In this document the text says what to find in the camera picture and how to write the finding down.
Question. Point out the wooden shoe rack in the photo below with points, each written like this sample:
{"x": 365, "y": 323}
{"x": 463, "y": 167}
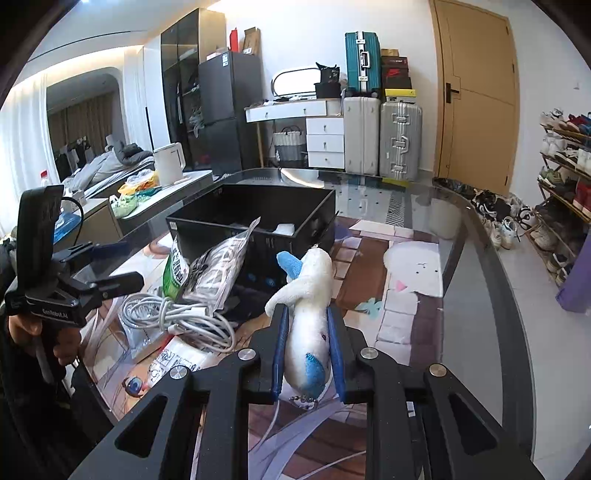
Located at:
{"x": 564, "y": 181}

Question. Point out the black glass cabinet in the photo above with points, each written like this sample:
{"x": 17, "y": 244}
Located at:
{"x": 183, "y": 47}

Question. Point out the person's left hand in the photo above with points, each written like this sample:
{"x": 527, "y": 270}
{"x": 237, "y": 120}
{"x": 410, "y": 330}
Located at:
{"x": 23, "y": 329}

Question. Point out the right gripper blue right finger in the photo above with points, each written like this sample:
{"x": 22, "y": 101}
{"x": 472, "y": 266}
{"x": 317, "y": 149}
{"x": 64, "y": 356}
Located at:
{"x": 336, "y": 334}

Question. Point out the grey white side cabinet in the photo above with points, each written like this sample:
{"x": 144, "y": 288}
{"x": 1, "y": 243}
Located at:
{"x": 101, "y": 226}

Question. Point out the white suitcase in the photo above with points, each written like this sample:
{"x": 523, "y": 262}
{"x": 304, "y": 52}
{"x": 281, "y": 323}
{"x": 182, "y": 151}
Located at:
{"x": 362, "y": 130}

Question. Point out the white trash bin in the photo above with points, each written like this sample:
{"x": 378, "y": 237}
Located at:
{"x": 444, "y": 216}

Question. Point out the silver ribbed suitcase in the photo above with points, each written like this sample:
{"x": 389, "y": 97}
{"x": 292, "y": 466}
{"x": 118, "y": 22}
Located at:
{"x": 400, "y": 140}

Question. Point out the tan wooden door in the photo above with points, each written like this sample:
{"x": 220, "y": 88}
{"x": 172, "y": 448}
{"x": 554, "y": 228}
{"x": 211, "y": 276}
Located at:
{"x": 478, "y": 88}

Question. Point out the stacked shoe boxes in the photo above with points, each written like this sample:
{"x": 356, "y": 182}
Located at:
{"x": 396, "y": 79}

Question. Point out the purple bag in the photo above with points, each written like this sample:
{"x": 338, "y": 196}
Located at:
{"x": 574, "y": 292}

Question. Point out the oval desk mirror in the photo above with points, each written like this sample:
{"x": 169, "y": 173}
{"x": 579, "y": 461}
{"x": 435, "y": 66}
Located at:
{"x": 298, "y": 83}

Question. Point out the black refrigerator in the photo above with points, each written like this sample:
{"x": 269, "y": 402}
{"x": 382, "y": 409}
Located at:
{"x": 229, "y": 83}

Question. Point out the white blue plush toy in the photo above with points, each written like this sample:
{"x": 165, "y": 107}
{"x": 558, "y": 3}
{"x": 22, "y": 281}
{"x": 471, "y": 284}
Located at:
{"x": 307, "y": 295}

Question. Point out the black storage bin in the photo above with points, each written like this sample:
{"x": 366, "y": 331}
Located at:
{"x": 291, "y": 219}

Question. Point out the teal suitcase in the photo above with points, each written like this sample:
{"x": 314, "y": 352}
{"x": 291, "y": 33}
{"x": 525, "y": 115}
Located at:
{"x": 363, "y": 63}

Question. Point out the white drawer desk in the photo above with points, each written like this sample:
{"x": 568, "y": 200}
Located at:
{"x": 321, "y": 122}

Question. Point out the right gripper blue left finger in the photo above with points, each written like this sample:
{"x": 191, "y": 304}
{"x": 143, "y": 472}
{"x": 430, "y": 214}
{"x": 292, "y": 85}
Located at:
{"x": 281, "y": 326}

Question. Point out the green white snack bag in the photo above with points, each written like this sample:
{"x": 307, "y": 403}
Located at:
{"x": 175, "y": 274}

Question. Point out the woven laundry basket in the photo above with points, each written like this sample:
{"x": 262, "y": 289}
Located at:
{"x": 290, "y": 148}

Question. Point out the black bag on desk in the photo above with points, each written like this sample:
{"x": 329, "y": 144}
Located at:
{"x": 328, "y": 86}

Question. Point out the white electric kettle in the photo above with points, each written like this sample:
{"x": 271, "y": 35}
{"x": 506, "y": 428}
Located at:
{"x": 169, "y": 163}

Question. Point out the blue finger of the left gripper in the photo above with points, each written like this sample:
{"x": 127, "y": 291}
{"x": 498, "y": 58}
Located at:
{"x": 117, "y": 285}
{"x": 83, "y": 255}

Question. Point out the anime printed desk mat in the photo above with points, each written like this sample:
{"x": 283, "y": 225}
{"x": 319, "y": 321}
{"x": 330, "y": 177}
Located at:
{"x": 388, "y": 285}

